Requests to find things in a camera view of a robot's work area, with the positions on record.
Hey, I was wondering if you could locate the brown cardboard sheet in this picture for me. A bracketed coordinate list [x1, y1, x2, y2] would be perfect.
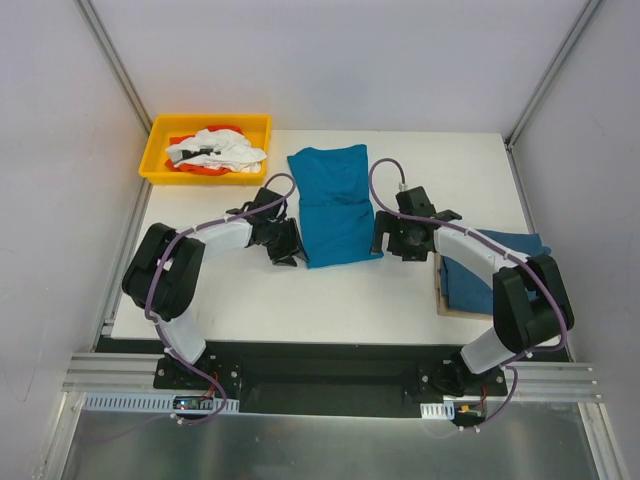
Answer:
[434, 254, 493, 321]

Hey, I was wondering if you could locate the folded dark blue t-shirt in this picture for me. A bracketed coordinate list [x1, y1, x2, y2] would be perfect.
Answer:
[440, 229, 552, 315]

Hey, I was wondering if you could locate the white slotted cable duct left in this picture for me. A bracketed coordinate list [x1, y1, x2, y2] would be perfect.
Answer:
[83, 393, 240, 416]

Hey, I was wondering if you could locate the orange t-shirt in bin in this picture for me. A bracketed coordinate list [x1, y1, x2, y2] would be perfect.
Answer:
[168, 124, 246, 177]

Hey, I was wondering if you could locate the right vertical aluminium post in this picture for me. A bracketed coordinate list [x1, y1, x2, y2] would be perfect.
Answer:
[504, 0, 605, 152]

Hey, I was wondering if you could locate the vertical aluminium post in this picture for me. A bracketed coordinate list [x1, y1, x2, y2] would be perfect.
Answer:
[74, 0, 152, 135]
[504, 0, 605, 152]

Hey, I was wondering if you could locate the white t-shirt in bin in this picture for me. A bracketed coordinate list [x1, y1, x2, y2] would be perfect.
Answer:
[164, 128, 268, 175]

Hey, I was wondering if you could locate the white slotted cable duct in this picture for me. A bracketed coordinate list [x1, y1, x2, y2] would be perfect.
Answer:
[83, 393, 240, 416]
[420, 401, 455, 421]

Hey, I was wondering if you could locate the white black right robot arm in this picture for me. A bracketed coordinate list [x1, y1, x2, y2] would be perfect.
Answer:
[371, 187, 574, 397]

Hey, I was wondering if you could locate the left vertical aluminium post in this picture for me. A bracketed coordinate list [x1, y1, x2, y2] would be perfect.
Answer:
[74, 0, 152, 135]

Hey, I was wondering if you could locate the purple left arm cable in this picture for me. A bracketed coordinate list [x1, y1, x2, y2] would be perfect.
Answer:
[143, 172, 297, 426]

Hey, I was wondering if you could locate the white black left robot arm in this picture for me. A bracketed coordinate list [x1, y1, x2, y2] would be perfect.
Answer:
[121, 187, 308, 389]

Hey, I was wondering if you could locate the yellow plastic bin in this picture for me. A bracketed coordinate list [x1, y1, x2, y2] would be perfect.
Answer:
[138, 114, 272, 186]

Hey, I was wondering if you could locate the white slotted cable duct right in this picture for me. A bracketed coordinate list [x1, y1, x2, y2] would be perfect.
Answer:
[420, 401, 455, 421]

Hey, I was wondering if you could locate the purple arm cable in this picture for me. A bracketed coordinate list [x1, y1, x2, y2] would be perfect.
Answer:
[367, 159, 571, 435]
[143, 172, 297, 426]

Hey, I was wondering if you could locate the aluminium frame rail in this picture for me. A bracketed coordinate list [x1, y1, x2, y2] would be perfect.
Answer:
[63, 353, 604, 403]

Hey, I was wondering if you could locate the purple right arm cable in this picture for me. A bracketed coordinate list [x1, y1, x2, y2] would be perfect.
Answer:
[367, 159, 571, 435]

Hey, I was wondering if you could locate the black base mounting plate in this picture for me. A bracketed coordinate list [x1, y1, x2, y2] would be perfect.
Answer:
[153, 349, 508, 416]

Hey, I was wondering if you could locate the teal t-shirt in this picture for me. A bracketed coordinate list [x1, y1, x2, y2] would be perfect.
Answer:
[287, 144, 381, 269]

